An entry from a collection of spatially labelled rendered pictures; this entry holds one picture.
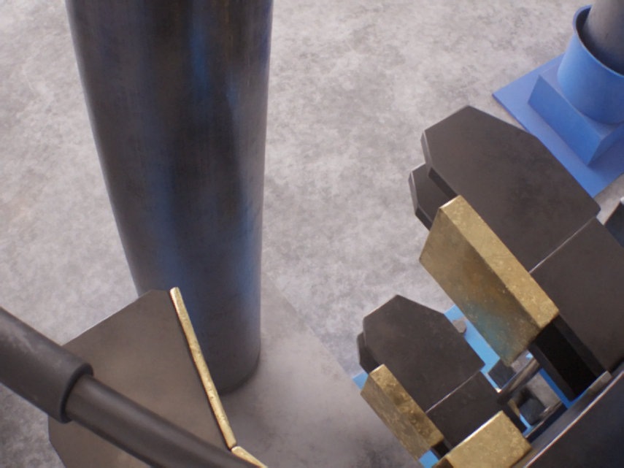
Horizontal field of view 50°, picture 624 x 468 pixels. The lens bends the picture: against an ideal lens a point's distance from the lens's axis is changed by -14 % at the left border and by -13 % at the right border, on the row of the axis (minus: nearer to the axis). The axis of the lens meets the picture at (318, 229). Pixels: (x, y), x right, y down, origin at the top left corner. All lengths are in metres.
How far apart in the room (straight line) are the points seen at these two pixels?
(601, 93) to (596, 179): 0.28
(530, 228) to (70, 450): 0.48
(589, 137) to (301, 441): 1.17
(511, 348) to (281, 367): 0.85
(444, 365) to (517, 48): 1.44
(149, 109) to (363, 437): 0.96
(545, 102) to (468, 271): 1.47
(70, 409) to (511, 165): 0.60
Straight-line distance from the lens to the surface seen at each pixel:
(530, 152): 0.79
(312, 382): 1.53
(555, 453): 0.57
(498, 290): 0.70
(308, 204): 1.88
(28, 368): 0.26
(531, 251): 0.72
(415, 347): 1.17
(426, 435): 1.12
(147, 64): 0.66
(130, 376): 0.64
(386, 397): 1.13
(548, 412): 1.14
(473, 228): 0.71
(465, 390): 1.16
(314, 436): 1.49
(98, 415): 0.25
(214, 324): 1.17
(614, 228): 0.84
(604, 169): 2.19
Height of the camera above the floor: 1.59
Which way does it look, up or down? 60 degrees down
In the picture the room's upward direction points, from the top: 9 degrees clockwise
